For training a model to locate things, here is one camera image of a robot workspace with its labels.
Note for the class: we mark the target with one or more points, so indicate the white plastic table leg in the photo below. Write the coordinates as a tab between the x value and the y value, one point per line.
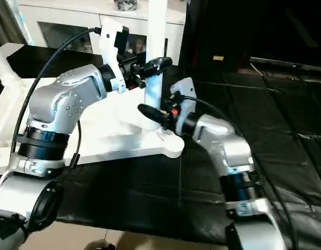
5	67
156	26

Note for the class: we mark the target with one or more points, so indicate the white plastic table top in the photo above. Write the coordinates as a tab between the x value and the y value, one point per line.
108	120

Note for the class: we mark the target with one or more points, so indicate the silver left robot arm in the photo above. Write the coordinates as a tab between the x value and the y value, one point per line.
61	109

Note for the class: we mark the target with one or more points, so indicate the small yellow label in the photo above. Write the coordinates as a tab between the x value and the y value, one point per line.
218	58

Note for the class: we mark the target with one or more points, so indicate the crumpled silver object on cabinet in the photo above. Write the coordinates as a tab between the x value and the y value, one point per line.
126	4

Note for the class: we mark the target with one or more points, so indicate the white glass-door cabinet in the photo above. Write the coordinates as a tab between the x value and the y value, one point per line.
72	21

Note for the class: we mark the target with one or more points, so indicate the black work mat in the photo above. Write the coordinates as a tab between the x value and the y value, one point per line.
150	198

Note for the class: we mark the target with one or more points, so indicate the black metal bar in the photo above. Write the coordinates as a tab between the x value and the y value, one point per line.
291	64

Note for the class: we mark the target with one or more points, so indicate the dark grey curtain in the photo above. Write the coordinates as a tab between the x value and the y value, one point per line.
4	21

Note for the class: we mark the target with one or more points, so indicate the dark left robot foot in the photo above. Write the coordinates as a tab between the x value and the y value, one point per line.
98	245

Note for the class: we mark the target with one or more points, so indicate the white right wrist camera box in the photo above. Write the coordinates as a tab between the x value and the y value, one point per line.
184	96

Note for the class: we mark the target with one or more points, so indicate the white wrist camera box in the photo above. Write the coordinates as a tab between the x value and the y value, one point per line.
184	96
112	47

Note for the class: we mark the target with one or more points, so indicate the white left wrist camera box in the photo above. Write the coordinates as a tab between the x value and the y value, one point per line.
112	47

